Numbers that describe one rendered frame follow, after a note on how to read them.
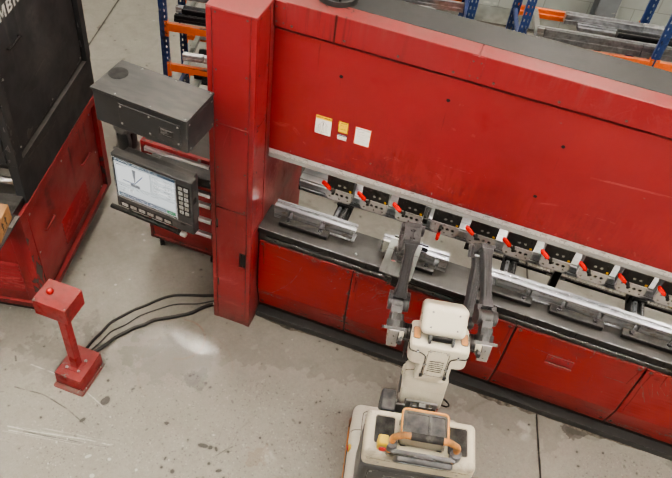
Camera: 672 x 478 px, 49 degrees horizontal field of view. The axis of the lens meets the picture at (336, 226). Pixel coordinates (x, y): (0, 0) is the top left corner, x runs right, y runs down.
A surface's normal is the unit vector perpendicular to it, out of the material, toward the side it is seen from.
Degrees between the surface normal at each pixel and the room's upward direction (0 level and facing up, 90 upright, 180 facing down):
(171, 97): 0
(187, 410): 0
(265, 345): 0
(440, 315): 48
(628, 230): 90
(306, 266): 90
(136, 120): 90
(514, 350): 90
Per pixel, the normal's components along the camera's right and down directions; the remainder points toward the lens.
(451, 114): -0.33, 0.66
